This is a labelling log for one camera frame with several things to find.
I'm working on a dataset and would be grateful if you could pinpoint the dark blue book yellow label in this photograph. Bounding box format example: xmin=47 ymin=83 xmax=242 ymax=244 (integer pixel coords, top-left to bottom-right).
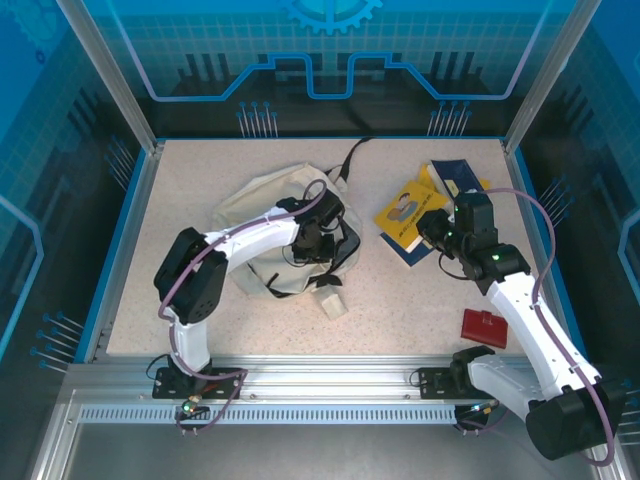
xmin=429 ymin=159 xmax=491 ymax=199

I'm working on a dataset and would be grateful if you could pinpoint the yellow book with cartoon figure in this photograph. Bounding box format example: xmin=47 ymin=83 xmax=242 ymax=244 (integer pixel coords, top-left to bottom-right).
xmin=373 ymin=180 xmax=451 ymax=254

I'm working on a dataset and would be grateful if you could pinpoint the beige canvas backpack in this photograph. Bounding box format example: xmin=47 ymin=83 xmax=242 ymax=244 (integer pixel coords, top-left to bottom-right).
xmin=209 ymin=136 xmax=377 ymax=321

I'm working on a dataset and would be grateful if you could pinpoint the plain navy blue book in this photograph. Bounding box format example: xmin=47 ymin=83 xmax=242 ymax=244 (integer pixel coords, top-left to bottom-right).
xmin=379 ymin=232 xmax=436 ymax=269

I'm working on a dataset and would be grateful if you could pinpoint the red wallet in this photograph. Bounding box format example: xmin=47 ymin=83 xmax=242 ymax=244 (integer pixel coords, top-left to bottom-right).
xmin=459 ymin=308 xmax=509 ymax=349

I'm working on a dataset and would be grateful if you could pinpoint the steel lower shelf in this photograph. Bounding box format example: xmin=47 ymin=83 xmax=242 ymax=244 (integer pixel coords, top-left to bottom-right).
xmin=29 ymin=389 xmax=624 ymax=480

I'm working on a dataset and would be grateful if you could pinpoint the blue and aluminium side rail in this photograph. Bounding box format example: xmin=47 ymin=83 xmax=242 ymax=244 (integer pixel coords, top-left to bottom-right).
xmin=499 ymin=138 xmax=592 ymax=364
xmin=74 ymin=142 xmax=166 ymax=364

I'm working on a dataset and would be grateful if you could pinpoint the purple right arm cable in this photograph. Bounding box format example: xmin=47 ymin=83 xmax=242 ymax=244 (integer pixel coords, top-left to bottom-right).
xmin=452 ymin=187 xmax=617 ymax=469

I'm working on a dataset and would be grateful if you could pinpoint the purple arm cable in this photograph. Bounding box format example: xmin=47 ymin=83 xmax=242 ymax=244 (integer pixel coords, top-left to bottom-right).
xmin=452 ymin=187 xmax=617 ymax=469
xmin=157 ymin=179 xmax=329 ymax=439

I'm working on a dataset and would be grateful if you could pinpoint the aluminium enclosure post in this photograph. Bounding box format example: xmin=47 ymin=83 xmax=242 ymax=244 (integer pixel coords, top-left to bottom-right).
xmin=502 ymin=0 xmax=604 ymax=155
xmin=53 ymin=0 xmax=166 ymax=155

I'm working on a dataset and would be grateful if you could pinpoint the aluminium frame rail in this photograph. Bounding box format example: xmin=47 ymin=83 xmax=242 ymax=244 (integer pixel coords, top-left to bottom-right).
xmin=64 ymin=353 xmax=601 ymax=407

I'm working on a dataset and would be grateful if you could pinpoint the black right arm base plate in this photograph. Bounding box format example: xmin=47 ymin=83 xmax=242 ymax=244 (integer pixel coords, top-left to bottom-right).
xmin=417 ymin=367 xmax=474 ymax=400

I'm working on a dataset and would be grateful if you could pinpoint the slotted grey cable duct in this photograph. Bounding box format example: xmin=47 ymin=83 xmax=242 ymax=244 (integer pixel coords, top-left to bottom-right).
xmin=78 ymin=405 xmax=459 ymax=426

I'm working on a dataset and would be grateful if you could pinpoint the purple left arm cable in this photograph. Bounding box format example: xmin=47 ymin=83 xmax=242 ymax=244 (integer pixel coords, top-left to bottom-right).
xmin=157 ymin=179 xmax=329 ymax=439

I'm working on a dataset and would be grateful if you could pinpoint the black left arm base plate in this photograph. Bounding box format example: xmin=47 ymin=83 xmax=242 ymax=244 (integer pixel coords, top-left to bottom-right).
xmin=152 ymin=366 xmax=245 ymax=400

